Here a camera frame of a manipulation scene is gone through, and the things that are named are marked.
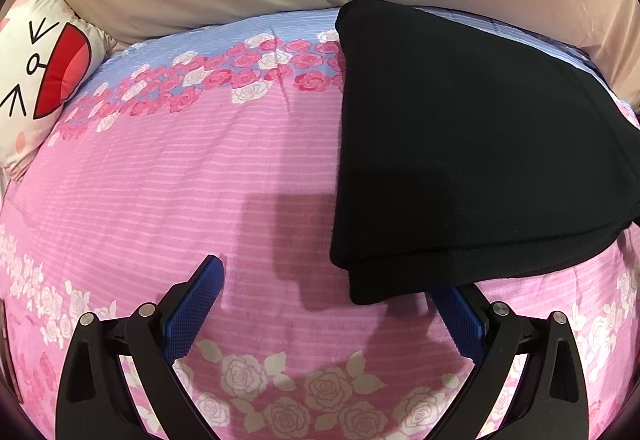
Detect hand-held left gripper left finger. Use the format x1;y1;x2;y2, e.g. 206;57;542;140
54;255;226;440

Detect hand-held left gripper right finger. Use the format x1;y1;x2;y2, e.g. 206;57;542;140
433;286;590;440

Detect cat face pillow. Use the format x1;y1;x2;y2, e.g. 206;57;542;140
0;0;119;181

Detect pink floral blanket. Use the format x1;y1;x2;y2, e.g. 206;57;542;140
0;7;640;440

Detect black pants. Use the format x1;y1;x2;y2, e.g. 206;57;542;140
329;0;640;305

